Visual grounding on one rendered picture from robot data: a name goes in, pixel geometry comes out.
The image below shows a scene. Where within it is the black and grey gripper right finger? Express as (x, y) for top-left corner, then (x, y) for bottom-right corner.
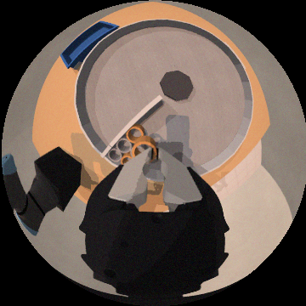
(156, 147), (230, 233)

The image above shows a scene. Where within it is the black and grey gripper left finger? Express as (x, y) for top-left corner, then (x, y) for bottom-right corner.
(79, 147), (153, 234)

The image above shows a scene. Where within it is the grey metal sleeve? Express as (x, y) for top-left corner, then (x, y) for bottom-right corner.
(108, 144), (124, 162)
(116, 134), (133, 153)
(130, 144), (147, 157)

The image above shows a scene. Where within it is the bronze bushing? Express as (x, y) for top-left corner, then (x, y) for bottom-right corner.
(127, 124), (145, 143)
(121, 151), (132, 165)
(132, 135), (156, 162)

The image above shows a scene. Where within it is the blue plastic crate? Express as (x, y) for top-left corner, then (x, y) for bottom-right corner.
(60, 21), (120, 70)

